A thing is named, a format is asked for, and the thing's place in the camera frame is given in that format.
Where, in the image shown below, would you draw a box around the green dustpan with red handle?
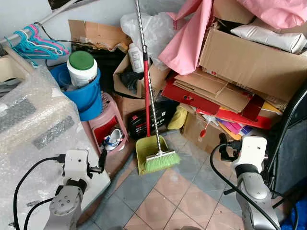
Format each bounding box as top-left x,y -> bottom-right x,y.
135,52 -> 169,176

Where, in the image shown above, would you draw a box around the cyan clothes hangers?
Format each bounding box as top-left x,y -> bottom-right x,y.
4,30 -> 48,66

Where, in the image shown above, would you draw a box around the white shoe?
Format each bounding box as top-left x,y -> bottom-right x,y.
103,127 -> 124,151

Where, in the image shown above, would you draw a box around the black folding chair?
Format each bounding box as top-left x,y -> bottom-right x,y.
263,84 -> 307,202

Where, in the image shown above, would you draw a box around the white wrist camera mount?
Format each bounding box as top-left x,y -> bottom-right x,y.
231,136 -> 268,168
63,149 -> 91,181

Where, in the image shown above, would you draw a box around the white sack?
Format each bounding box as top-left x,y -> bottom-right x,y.
230,24 -> 307,54

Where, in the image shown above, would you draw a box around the flat red box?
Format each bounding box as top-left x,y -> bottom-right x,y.
162,77 -> 275,130

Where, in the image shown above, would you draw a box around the grey clothes rail pole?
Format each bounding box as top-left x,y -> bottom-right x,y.
0,0 -> 77,46

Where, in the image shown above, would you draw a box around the flattened cardboard stack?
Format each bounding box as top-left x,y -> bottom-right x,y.
173,69 -> 253,114

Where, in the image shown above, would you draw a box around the red plastic spoon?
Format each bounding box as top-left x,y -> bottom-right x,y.
199,122 -> 210,139

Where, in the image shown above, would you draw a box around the yellow plastic item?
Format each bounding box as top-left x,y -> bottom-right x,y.
168,105 -> 189,131

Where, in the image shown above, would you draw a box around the pink and purple folders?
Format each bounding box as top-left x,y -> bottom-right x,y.
217,119 -> 255,140

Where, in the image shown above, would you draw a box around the small open cardboard box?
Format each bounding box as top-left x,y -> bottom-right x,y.
113,53 -> 169,100

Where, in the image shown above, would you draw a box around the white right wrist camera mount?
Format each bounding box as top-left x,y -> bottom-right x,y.
231,136 -> 268,168

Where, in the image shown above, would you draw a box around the blue plastic bucket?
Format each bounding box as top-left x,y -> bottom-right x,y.
49,63 -> 103,121

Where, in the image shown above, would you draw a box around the pink stuffed bag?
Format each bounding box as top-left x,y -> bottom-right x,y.
237,0 -> 307,29

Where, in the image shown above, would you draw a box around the large brown cardboard box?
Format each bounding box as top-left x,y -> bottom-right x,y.
199,17 -> 307,102

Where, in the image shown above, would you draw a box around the torn brown cardboard box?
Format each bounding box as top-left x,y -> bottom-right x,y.
68,19 -> 132,52

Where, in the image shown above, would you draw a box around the clear plastic bag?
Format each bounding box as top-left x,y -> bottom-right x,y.
120,12 -> 185,69

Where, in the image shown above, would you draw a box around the blue plastic bag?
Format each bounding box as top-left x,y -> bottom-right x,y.
281,197 -> 307,230

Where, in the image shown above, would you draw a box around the low brown cardboard box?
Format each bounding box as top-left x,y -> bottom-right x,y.
181,113 -> 226,155

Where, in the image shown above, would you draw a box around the bubble-wrapped white washing machine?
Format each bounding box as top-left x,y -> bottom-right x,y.
0,65 -> 112,226

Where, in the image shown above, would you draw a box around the hanging pink cloth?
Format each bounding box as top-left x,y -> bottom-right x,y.
158,0 -> 214,76

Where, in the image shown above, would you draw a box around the green broom with silver handle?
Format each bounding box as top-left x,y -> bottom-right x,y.
134,0 -> 182,174

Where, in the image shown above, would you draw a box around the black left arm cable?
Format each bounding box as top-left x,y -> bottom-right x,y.
12,154 -> 66,230

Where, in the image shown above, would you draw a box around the black plastic bag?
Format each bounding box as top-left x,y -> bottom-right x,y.
119,69 -> 143,92

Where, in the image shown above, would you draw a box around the white tub with green lid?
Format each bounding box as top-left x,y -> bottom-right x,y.
67,50 -> 98,88

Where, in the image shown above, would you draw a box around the pink clothes hanger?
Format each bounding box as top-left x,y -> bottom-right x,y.
26,24 -> 71,56

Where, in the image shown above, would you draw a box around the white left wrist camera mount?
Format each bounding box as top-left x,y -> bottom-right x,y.
63,149 -> 91,181

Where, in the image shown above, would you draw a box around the pink plastic stool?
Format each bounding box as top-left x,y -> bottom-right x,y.
82,92 -> 129,154

